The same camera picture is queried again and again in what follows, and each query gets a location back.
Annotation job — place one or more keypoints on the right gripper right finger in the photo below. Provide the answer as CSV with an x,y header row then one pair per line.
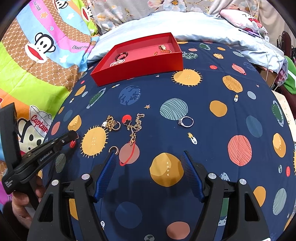
x,y
244,219

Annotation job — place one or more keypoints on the beige curtain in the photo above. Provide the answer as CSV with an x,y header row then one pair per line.
x,y
273,22

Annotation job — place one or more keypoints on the small gold hoop earring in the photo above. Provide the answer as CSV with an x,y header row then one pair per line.
x,y
114,149

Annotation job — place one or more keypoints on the gold link bangle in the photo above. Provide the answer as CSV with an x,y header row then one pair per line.
x,y
165,51

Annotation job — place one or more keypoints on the grey floral bedding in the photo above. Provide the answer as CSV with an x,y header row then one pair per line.
x,y
110,14

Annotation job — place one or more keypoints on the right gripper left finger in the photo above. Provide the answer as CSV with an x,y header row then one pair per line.
x,y
52,220

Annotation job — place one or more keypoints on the red jewelry tray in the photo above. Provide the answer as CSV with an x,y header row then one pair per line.
x,y
139,57

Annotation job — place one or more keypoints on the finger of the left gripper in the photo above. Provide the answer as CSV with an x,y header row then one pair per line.
x,y
57,142

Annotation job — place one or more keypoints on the light blue pillow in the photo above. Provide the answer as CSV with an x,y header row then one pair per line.
x,y
193,26

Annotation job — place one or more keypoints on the colourful monkey cartoon blanket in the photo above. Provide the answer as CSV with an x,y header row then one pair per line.
x,y
43,54

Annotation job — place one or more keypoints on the person's left hand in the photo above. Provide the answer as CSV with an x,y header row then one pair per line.
x,y
21,200

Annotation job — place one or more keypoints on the pink white plush toy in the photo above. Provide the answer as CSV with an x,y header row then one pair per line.
x,y
243,20

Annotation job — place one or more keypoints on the green cloth item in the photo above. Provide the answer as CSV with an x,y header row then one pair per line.
x,y
289,84

